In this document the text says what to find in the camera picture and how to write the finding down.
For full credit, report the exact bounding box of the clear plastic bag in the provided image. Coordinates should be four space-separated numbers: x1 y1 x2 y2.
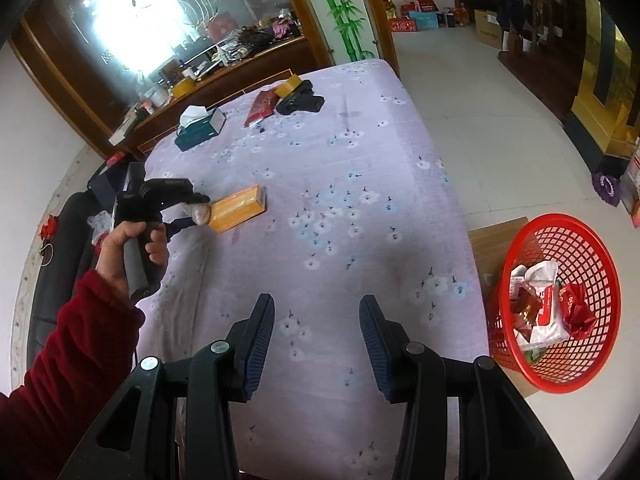
182 203 212 226

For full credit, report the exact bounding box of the orange medicine box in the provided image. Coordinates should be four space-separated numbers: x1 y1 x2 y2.
206 184 267 233

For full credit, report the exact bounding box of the red snack bag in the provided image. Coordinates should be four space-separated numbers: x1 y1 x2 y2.
559 283 597 340

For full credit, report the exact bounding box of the white printed plastic bag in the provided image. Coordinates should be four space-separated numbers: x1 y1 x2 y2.
509 260 570 352

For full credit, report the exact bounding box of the dark red wrapper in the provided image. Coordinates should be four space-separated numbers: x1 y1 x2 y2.
510 287 542 333

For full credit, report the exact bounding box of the red sleeve forearm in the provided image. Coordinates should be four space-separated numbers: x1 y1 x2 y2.
1 270 144 479

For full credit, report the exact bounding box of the left hand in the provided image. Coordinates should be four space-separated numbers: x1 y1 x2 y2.
96 221 169 307

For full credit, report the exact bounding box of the wooden sideboard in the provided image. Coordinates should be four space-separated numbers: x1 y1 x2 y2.
103 37 333 159

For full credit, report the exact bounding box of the teal tissue box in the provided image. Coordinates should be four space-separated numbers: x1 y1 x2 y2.
175 105 227 152

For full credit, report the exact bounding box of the black sofa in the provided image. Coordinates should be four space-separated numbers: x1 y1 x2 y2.
26 191 102 368

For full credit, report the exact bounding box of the red mesh waste basket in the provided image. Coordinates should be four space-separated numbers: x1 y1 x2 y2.
487 214 622 393

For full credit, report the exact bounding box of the red packet far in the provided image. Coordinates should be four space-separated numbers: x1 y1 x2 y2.
244 89 280 128

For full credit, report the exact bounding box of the yellow tape roll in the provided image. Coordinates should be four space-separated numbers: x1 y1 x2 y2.
274 75 303 100

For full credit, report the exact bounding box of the black wallet pouch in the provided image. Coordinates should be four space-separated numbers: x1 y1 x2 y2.
276 79 326 116

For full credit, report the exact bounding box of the cardboard covered stool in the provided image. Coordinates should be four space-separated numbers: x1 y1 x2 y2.
466 216 544 399

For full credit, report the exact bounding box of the lilac floral tablecloth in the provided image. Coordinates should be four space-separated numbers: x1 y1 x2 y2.
138 61 488 479

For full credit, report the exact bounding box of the purple mop head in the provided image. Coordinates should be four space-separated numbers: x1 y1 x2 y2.
591 172 620 207

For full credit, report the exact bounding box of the gold pillar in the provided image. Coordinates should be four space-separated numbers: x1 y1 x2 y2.
563 0 639 178

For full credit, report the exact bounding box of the cardboard box far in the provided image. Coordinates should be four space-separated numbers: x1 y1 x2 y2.
474 10 503 50

